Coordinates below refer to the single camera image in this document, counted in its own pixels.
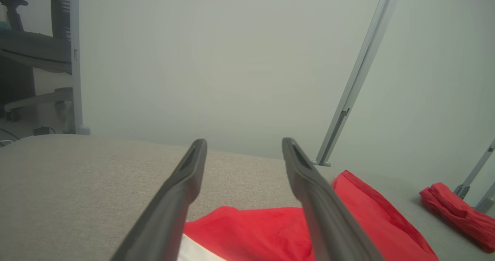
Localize dark grey office chair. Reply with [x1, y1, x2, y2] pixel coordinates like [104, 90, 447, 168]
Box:
[0, 0, 74, 122]

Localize red shorts with white stripe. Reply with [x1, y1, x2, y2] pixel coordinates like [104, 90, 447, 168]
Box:
[420, 183, 495, 253]

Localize red and white jersey shirt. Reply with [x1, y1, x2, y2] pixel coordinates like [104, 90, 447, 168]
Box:
[178, 170, 439, 261]

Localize light grey partition post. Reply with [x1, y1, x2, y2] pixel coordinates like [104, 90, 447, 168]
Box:
[312, 0, 399, 167]

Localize grey fabric sofa cushion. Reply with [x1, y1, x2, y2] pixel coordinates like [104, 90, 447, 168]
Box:
[0, 134, 495, 261]

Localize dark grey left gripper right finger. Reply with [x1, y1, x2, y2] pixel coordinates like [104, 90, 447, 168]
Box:
[282, 137, 385, 261]

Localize grey partition post with foot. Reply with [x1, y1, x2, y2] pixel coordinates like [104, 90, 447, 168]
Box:
[70, 0, 90, 135]

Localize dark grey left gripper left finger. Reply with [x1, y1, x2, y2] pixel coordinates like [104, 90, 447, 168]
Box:
[110, 138, 208, 261]

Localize grey corner partition post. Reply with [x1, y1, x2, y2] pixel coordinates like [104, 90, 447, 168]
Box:
[454, 137, 495, 200]
[474, 193, 495, 215]

